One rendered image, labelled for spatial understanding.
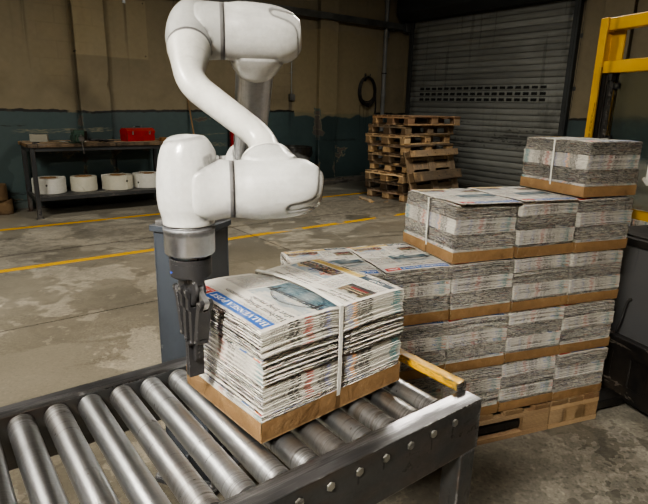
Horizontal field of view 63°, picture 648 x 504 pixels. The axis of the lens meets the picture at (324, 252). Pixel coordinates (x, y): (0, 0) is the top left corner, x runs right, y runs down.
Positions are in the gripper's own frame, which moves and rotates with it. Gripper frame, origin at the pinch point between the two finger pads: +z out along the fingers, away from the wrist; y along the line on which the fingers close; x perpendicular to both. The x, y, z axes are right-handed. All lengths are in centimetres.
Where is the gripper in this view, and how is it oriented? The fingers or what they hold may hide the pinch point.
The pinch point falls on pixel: (195, 357)
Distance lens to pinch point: 106.1
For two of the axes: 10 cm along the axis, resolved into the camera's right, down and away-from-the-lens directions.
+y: -6.1, -2.2, 7.6
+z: -0.2, 9.6, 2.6
